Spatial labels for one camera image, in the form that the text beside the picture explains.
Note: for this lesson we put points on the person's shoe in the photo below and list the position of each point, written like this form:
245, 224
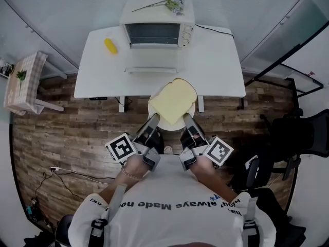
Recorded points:
168, 149

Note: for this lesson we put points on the yellow bread slice food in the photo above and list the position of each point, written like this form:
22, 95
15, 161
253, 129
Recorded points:
172, 102

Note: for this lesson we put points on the white microwave oven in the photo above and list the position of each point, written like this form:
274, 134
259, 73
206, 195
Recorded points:
154, 17

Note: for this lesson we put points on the yellow corn cob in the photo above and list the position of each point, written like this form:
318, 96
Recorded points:
110, 46

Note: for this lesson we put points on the checkered cloth side table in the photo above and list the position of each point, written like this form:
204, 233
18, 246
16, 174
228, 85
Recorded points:
23, 86

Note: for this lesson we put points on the person's left forearm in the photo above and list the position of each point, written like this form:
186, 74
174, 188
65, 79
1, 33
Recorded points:
128, 171

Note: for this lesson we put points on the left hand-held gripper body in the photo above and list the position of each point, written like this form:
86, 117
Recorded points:
120, 147

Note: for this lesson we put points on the white power strip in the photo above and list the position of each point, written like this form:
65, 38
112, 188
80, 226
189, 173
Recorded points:
54, 168

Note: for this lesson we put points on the black metal frame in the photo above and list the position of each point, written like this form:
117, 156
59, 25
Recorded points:
295, 49

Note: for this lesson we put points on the black desk control panel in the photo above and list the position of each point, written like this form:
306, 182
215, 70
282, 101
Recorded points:
98, 98

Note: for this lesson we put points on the small green leaf sprig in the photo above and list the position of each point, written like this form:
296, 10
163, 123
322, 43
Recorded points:
21, 75

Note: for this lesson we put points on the white round plate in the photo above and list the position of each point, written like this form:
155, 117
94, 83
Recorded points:
164, 125

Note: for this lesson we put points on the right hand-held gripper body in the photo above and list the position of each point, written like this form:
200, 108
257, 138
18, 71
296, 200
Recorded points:
218, 152

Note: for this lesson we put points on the black office chair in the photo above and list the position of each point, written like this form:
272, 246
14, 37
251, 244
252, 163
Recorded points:
295, 138

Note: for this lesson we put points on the person's white printed shirt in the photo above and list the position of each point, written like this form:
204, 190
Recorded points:
164, 228

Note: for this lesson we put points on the green flower sprig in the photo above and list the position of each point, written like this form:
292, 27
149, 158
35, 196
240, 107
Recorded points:
174, 1

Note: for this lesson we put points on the black round stool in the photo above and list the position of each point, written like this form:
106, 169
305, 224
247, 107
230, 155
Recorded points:
63, 230

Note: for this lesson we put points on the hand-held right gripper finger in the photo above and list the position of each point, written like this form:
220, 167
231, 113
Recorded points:
194, 129

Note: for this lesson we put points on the person's right forearm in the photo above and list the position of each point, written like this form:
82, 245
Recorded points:
210, 176

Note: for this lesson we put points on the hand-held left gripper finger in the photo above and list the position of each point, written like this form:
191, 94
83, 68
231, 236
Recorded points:
150, 127

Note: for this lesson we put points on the white desk leg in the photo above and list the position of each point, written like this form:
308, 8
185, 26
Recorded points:
121, 104
201, 104

